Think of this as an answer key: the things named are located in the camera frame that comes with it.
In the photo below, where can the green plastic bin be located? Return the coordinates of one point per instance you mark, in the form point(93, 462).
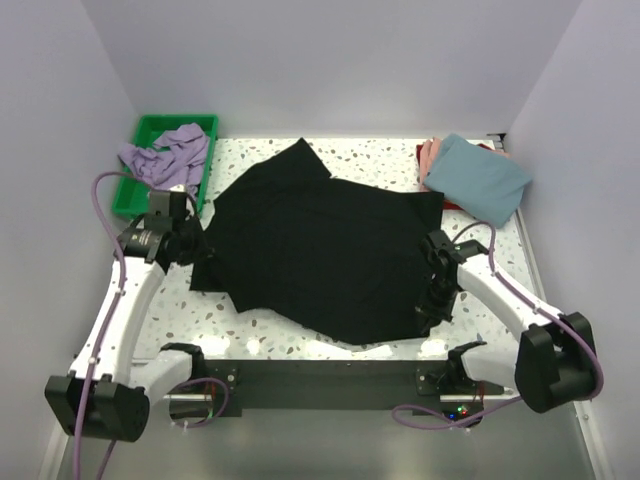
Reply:
point(131, 197)

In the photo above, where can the folded pink t shirt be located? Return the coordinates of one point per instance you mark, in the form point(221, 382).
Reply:
point(427, 153)

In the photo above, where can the black t shirt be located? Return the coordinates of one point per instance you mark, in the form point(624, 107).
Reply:
point(337, 257)

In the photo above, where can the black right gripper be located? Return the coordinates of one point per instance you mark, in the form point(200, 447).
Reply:
point(431, 314)

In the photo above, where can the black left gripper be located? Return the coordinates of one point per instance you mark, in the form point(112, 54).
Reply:
point(203, 250)

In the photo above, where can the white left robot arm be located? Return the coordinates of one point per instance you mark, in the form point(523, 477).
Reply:
point(104, 395)

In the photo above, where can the crumpled purple t shirt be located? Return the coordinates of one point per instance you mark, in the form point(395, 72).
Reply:
point(176, 158)

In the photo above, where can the folded blue t shirt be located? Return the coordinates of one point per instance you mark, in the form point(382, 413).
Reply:
point(486, 185)

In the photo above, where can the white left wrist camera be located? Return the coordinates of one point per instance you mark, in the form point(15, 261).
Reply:
point(191, 201)

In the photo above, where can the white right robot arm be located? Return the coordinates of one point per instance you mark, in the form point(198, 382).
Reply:
point(555, 361)

